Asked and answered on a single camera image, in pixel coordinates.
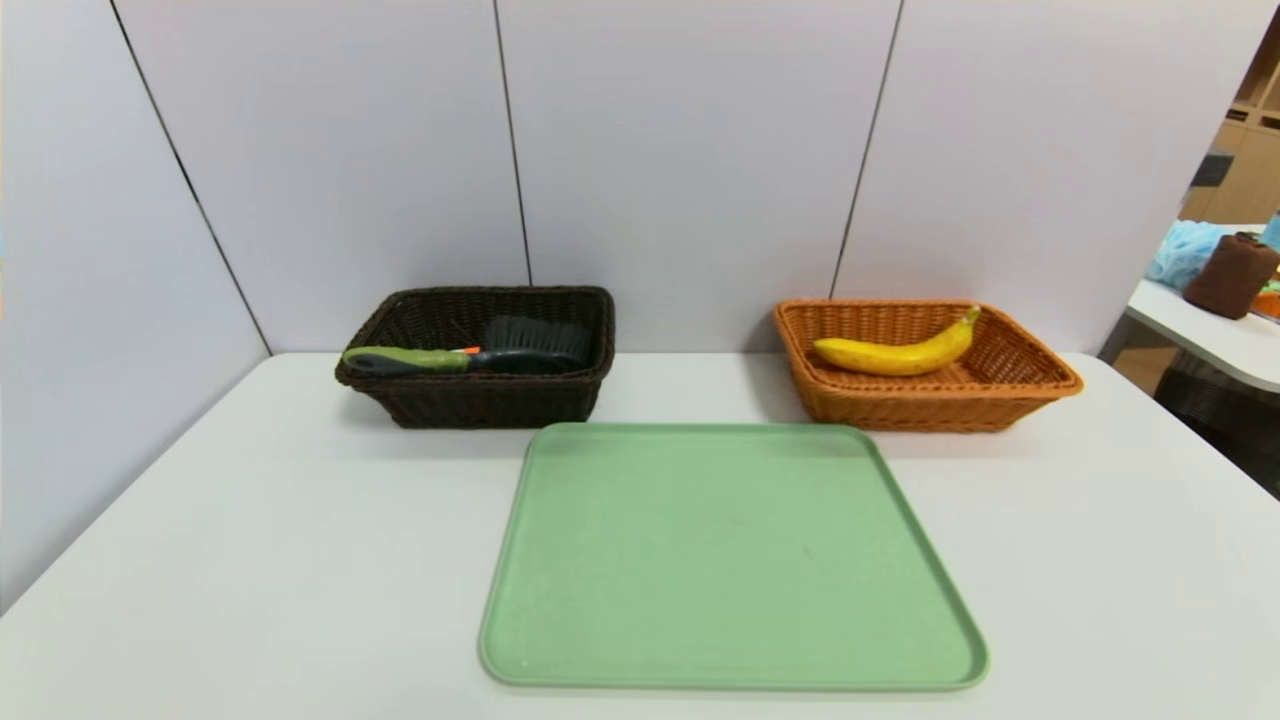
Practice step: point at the white side table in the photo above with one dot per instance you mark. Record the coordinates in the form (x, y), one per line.
(1220, 345)

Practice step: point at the light blue fluffy cloth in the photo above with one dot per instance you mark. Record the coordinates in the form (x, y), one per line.
(1180, 250)

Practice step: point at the light wooden shelf cabinet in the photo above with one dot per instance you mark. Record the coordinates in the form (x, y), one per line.
(1245, 170)

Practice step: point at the brown rolled towel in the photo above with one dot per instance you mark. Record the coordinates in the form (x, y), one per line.
(1230, 275)

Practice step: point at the yellow banana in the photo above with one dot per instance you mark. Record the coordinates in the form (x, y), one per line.
(890, 355)

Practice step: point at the dark woven bin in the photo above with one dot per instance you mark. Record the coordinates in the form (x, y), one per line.
(1215, 410)

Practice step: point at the small orange item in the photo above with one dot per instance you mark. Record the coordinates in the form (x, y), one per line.
(1270, 304)

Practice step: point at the light green plastic tray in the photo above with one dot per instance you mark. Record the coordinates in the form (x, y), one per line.
(720, 580)

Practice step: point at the dark brown wicker basket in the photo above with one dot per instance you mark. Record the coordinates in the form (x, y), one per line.
(480, 405)

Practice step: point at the orange wicker basket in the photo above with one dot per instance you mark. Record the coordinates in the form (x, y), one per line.
(940, 405)

